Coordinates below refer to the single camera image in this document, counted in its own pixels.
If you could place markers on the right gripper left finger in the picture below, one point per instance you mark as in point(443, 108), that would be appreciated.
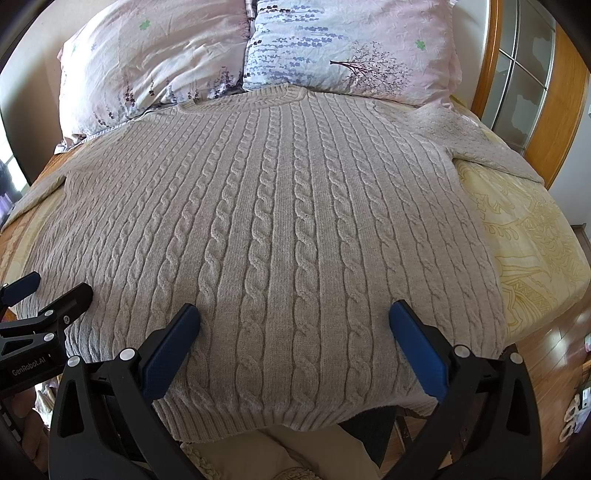
point(104, 425)

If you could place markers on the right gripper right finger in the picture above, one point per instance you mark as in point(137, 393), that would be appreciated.
point(486, 424)

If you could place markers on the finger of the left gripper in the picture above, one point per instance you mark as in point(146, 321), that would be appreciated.
point(13, 293)
point(43, 336)

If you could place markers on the beige cable-knit sweater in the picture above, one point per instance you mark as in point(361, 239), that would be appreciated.
point(220, 391)

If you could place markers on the person's left hand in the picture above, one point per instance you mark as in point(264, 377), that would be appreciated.
point(35, 439)

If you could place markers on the yellow patterned bedsheet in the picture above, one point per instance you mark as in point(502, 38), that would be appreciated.
point(531, 239)

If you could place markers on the cream cloth under sweater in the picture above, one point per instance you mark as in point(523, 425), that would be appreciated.
point(281, 453)

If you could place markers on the pink floral left pillow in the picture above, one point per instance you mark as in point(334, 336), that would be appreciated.
point(136, 56)

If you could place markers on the blue floral right pillow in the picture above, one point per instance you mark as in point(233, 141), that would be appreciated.
point(394, 50)

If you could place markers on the wooden glass-panel headboard frame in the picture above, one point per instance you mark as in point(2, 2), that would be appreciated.
point(532, 86)

